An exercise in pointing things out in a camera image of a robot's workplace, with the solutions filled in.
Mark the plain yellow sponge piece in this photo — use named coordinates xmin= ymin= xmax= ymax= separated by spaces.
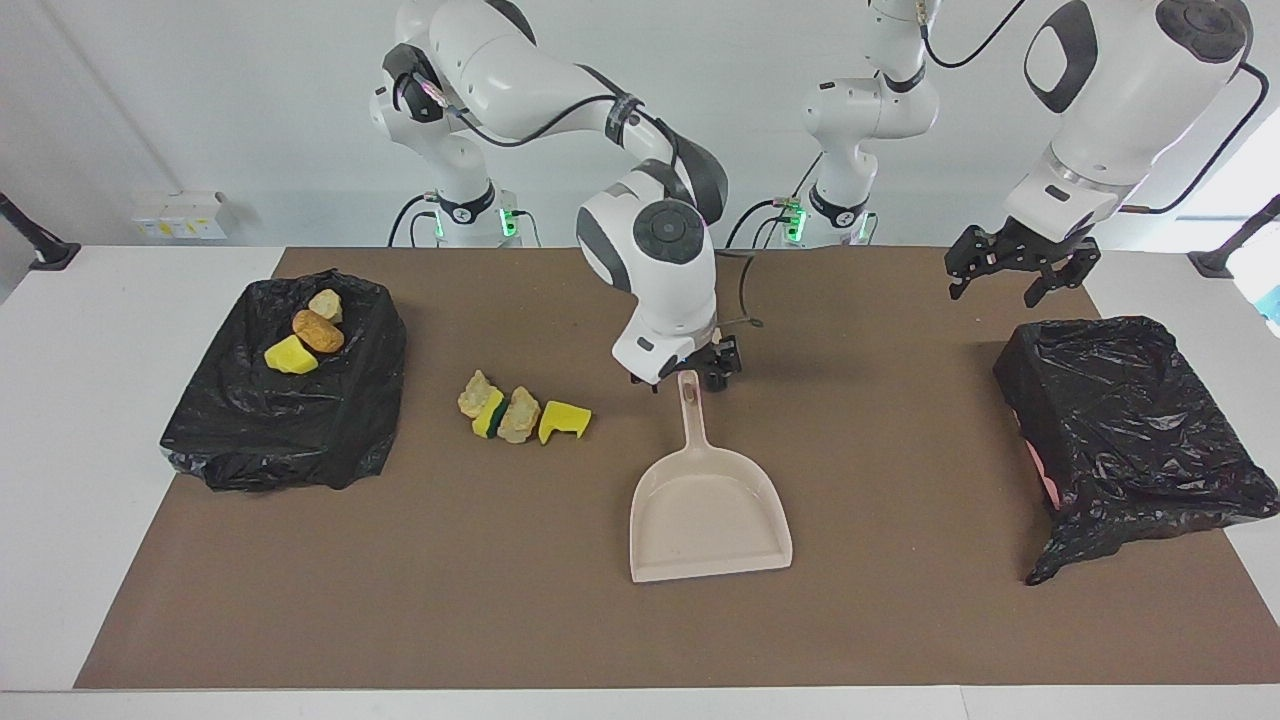
xmin=264 ymin=335 xmax=320 ymax=376

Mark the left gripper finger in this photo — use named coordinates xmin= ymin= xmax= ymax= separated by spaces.
xmin=1022 ymin=245 xmax=1103 ymax=309
xmin=945 ymin=228 xmax=1001 ymax=301

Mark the brown table mat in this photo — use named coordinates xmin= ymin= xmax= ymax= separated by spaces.
xmin=75 ymin=247 xmax=1280 ymax=689

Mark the white wall outlet box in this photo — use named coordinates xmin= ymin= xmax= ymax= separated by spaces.
xmin=133 ymin=192 xmax=233 ymax=239

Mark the arm gripper cable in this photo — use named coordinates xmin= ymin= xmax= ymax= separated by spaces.
xmin=920 ymin=0 xmax=1271 ymax=216
xmin=440 ymin=90 xmax=766 ymax=331

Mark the notched yellow sponge piece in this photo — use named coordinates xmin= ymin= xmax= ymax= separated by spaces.
xmin=538 ymin=400 xmax=593 ymax=446

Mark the left arm gripper cable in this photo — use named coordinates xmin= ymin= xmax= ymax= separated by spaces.
xmin=920 ymin=0 xmax=1271 ymax=216

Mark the black-bagged bin with pink rim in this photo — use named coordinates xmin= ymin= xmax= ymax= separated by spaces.
xmin=993 ymin=316 xmax=1280 ymax=587

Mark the right arm gripper cable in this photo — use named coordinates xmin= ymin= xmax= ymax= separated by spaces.
xmin=440 ymin=90 xmax=766 ymax=331

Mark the black camera stand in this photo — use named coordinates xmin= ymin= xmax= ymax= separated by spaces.
xmin=1188 ymin=195 xmax=1280 ymax=279
xmin=0 ymin=192 xmax=81 ymax=271

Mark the brown oval sponge piece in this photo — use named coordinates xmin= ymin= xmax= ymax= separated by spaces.
xmin=292 ymin=310 xmax=346 ymax=354

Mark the beige plastic dustpan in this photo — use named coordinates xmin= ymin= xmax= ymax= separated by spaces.
xmin=629 ymin=370 xmax=794 ymax=584

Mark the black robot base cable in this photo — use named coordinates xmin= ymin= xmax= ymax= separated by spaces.
xmin=388 ymin=193 xmax=441 ymax=248
xmin=725 ymin=195 xmax=801 ymax=248

